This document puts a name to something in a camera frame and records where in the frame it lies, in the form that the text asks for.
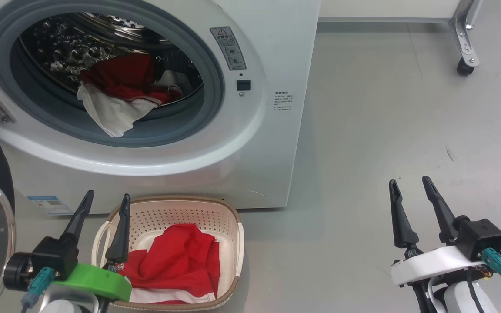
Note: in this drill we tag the grey warning sticker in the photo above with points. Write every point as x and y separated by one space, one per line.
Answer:
228 48

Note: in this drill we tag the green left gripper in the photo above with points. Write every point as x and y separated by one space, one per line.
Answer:
98 280

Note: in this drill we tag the round drain filter cover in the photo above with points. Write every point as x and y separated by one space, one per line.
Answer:
255 196

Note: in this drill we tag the black text notice sticker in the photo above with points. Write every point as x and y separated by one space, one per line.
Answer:
283 101

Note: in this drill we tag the silver metal partition leg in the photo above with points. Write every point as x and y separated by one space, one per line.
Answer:
465 34

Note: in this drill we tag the blue energy label sticker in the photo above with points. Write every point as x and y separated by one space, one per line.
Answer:
50 205

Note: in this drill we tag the white partition panel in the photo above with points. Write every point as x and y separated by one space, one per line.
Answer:
385 8

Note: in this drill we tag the black caster wheel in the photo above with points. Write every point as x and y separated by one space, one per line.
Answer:
465 67

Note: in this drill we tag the stainless steel washing machine drum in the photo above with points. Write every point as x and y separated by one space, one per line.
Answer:
59 48

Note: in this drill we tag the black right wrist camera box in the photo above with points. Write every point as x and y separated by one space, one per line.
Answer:
479 237

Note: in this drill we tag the cream perforated laundry basket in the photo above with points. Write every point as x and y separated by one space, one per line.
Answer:
228 261

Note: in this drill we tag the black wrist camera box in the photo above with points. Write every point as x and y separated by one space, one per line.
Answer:
55 256
479 237

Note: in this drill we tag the white front-load washing machine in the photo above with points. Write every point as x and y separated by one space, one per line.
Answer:
272 152

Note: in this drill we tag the red and white striped garment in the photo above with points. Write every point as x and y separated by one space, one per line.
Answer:
115 113

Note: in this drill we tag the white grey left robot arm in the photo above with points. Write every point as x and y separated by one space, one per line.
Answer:
63 304

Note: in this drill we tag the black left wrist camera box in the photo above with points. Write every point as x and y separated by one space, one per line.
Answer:
55 256

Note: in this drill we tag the red lettered jersey garment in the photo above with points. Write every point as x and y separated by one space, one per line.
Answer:
176 261

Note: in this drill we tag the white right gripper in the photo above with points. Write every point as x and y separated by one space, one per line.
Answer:
424 263

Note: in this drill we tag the black door latch socket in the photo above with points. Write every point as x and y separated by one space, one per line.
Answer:
243 85

